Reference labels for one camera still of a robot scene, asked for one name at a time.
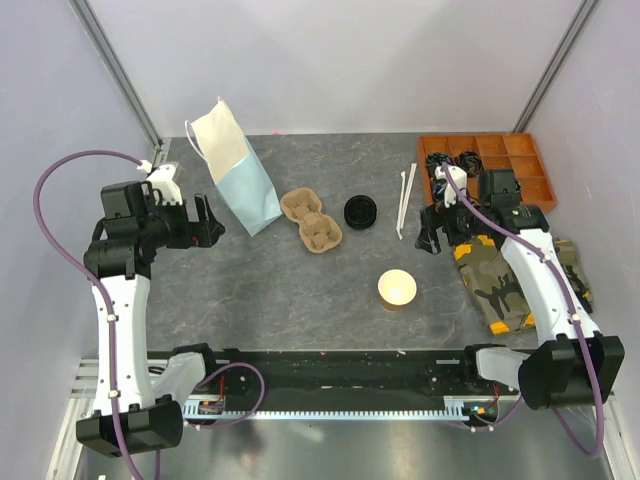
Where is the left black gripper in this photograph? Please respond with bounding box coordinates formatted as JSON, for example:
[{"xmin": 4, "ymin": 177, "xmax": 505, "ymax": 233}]
[{"xmin": 139, "ymin": 193, "xmax": 224, "ymax": 249}]

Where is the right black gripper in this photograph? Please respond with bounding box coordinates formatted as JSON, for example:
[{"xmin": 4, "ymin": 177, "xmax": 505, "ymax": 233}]
[{"xmin": 414, "ymin": 188, "xmax": 490, "ymax": 255}]

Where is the white and blue paper bag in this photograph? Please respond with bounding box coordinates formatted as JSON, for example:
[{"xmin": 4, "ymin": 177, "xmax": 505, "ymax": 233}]
[{"xmin": 184, "ymin": 98, "xmax": 282, "ymax": 236}]

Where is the black plastic cup lid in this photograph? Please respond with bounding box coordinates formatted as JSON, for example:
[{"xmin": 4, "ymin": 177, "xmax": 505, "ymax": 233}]
[{"xmin": 343, "ymin": 195, "xmax": 377, "ymax": 230}]

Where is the brown paper coffee cup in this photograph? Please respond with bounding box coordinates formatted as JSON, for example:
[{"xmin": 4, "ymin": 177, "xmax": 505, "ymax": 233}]
[{"xmin": 377, "ymin": 269, "xmax": 417, "ymax": 312}]

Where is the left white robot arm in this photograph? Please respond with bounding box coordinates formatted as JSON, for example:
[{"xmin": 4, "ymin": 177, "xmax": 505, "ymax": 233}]
[{"xmin": 76, "ymin": 181, "xmax": 225, "ymax": 457}]

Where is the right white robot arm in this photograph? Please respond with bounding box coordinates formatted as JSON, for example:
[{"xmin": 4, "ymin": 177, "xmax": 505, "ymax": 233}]
[{"xmin": 416, "ymin": 163, "xmax": 625, "ymax": 410}]

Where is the white wrapped straw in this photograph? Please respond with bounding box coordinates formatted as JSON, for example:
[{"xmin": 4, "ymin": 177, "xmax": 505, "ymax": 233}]
[
  {"xmin": 401, "ymin": 163, "xmax": 417, "ymax": 229},
  {"xmin": 396, "ymin": 171, "xmax": 406, "ymax": 241}
]

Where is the dark blue rolled tie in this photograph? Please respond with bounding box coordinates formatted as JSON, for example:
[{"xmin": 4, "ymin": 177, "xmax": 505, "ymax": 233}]
[{"xmin": 426, "ymin": 152, "xmax": 452, "ymax": 175}]

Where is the black brown rolled tie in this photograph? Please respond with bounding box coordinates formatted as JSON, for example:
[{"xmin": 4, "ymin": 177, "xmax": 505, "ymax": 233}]
[{"xmin": 458, "ymin": 150, "xmax": 484, "ymax": 178}]

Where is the camouflage folded cloth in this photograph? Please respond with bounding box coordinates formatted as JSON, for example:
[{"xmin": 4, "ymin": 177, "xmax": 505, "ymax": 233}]
[{"xmin": 453, "ymin": 235, "xmax": 594, "ymax": 336}]

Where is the brown cardboard cup carrier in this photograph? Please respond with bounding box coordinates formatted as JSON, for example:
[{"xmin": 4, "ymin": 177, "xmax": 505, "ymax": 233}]
[{"xmin": 280, "ymin": 187, "xmax": 343, "ymax": 254}]

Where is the orange compartment tray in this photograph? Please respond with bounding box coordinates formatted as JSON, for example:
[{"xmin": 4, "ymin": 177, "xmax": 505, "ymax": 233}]
[{"xmin": 416, "ymin": 133, "xmax": 557, "ymax": 213}]

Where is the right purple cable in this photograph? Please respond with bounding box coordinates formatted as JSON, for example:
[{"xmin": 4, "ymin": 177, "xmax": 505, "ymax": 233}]
[{"xmin": 439, "ymin": 162, "xmax": 606, "ymax": 459}]

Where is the purple cable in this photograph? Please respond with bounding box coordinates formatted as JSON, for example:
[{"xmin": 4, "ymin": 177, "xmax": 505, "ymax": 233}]
[
  {"xmin": 32, "ymin": 149, "xmax": 162, "ymax": 480},
  {"xmin": 439, "ymin": 162, "xmax": 606, "ymax": 459}
]

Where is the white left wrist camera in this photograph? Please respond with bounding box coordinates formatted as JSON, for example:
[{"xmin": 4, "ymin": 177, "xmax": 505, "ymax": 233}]
[{"xmin": 137, "ymin": 160, "xmax": 183, "ymax": 206}]

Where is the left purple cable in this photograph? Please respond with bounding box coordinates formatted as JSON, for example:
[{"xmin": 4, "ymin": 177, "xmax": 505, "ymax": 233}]
[{"xmin": 32, "ymin": 149, "xmax": 162, "ymax": 480}]

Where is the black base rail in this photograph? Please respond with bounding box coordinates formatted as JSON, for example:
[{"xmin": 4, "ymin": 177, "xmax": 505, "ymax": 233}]
[{"xmin": 149, "ymin": 343, "xmax": 518, "ymax": 412}]

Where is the slotted cable duct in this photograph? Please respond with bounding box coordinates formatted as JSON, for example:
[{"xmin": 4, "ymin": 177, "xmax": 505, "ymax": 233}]
[{"xmin": 183, "ymin": 398, "xmax": 488, "ymax": 422}]

